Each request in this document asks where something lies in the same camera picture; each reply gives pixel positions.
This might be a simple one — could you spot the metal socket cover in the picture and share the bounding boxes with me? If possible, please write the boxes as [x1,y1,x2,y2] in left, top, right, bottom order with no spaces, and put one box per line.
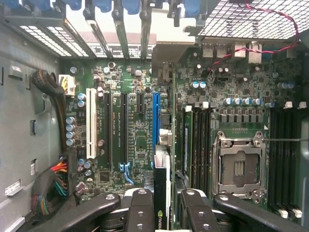
[217,138,264,194]

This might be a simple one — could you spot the CPU socket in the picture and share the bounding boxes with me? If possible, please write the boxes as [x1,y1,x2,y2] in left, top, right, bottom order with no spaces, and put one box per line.
[211,130,270,200]

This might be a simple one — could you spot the black RAM slot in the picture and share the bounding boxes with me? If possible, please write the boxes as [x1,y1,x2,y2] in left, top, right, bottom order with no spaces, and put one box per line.
[285,101,295,218]
[193,101,201,193]
[293,101,307,218]
[205,101,217,193]
[277,102,287,218]
[199,101,209,193]
[269,102,279,218]

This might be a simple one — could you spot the green RAM stick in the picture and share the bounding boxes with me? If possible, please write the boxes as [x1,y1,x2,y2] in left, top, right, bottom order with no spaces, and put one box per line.
[182,105,194,181]

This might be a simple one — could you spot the blue expansion slot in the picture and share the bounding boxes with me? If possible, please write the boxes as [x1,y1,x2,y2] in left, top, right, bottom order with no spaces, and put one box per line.
[152,93,162,146]

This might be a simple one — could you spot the white expansion slot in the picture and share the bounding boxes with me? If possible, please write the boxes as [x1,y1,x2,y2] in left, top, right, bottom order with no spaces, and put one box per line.
[85,87,98,160]

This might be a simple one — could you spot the short black expansion slot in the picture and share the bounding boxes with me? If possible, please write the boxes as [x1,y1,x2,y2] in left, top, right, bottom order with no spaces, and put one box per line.
[136,93,145,115]

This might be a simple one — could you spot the thin metal locking lever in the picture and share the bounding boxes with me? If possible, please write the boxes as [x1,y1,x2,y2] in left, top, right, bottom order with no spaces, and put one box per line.
[255,137,309,143]

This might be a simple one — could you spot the green motherboard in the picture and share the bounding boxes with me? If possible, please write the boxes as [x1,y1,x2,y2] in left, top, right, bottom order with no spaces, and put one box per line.
[59,57,304,219]

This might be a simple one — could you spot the white power connector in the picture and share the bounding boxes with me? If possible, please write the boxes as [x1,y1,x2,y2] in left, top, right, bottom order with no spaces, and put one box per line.
[58,74,76,97]

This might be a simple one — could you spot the black PC case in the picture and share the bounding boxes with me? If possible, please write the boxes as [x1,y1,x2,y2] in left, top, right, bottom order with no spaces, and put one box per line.
[0,0,309,232]

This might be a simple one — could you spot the metal slot cover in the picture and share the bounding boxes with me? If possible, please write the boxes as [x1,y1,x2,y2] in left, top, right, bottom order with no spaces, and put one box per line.
[139,9,153,59]

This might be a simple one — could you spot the perforated slot cover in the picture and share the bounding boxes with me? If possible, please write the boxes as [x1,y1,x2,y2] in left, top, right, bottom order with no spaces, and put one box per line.
[45,25,89,58]
[19,24,72,58]

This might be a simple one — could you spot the blue slot retainer clip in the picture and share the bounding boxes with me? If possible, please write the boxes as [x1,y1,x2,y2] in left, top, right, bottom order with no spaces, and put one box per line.
[92,0,114,13]
[121,0,141,15]
[60,0,83,11]
[183,0,199,19]

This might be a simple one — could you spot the coloured wire bundle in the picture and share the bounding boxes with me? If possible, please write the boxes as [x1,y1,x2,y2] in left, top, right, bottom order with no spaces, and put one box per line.
[30,149,78,218]

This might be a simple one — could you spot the red black twisted wire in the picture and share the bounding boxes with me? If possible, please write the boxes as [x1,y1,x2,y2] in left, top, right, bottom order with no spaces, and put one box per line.
[207,0,300,78]

